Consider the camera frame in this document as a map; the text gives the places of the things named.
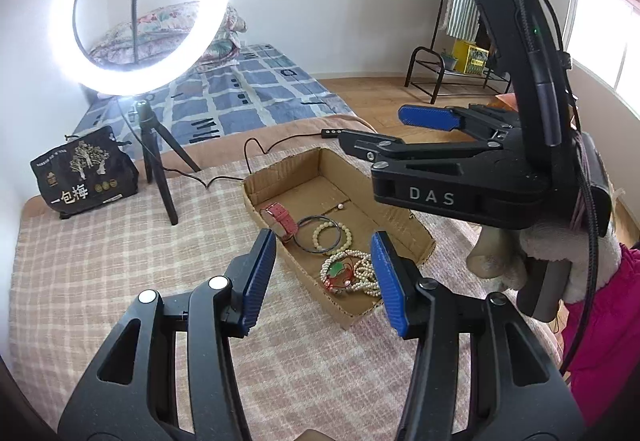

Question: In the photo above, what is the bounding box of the folded floral quilt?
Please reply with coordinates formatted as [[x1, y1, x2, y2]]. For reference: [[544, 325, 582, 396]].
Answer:
[[88, 1, 246, 68]]

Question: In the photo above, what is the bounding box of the cream bead bracelet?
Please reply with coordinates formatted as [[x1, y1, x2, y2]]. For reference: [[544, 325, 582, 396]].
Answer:
[[311, 218, 355, 252]]

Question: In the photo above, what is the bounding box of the black power cable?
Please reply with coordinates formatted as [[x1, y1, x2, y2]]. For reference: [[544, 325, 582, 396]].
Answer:
[[114, 99, 381, 192]]

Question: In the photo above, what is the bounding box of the window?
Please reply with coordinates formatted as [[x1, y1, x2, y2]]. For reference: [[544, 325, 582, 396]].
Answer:
[[565, 0, 639, 110]]

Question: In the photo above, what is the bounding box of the black tripod stand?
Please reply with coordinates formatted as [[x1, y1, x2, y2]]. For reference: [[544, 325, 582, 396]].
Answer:
[[134, 98, 201, 225]]

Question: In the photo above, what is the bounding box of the white pearl necklace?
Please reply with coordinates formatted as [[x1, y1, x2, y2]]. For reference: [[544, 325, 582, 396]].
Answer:
[[319, 248, 384, 299]]

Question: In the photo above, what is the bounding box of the white ring light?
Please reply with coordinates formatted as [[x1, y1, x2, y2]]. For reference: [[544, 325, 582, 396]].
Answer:
[[47, 0, 229, 96]]

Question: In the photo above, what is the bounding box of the black metal rack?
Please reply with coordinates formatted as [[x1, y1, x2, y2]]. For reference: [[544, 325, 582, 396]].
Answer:
[[405, 0, 511, 103]]

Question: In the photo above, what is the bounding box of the right gloved hand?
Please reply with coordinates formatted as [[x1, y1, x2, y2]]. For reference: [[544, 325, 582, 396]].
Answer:
[[465, 223, 624, 307]]

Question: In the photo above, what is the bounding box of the pink sleeve forearm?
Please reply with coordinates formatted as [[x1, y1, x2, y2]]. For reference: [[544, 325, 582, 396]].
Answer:
[[570, 236, 639, 426]]

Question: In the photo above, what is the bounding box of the black snack bag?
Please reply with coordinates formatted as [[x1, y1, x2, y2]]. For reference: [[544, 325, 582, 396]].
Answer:
[[30, 126, 139, 219]]

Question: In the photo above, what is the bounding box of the plaid pink blanket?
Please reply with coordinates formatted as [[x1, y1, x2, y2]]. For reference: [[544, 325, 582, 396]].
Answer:
[[8, 140, 566, 441]]

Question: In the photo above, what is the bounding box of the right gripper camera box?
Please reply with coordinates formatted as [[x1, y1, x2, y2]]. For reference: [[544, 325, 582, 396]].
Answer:
[[474, 0, 575, 186]]

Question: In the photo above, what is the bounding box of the green pendant red cord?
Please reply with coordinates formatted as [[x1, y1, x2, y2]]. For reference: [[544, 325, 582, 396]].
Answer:
[[321, 258, 369, 295]]

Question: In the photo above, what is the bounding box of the cardboard box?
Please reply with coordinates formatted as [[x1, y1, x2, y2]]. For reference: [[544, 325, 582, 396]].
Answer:
[[243, 148, 435, 331]]

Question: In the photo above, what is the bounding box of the black bangle ring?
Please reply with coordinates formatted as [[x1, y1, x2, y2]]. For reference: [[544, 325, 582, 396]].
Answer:
[[292, 213, 344, 256]]

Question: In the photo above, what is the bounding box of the blue patterned bed sheet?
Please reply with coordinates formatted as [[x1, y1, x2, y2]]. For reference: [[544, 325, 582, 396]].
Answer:
[[69, 43, 356, 152]]

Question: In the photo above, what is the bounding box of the red wrist watch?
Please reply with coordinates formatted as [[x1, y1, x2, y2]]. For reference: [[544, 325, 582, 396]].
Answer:
[[259, 202, 298, 242]]

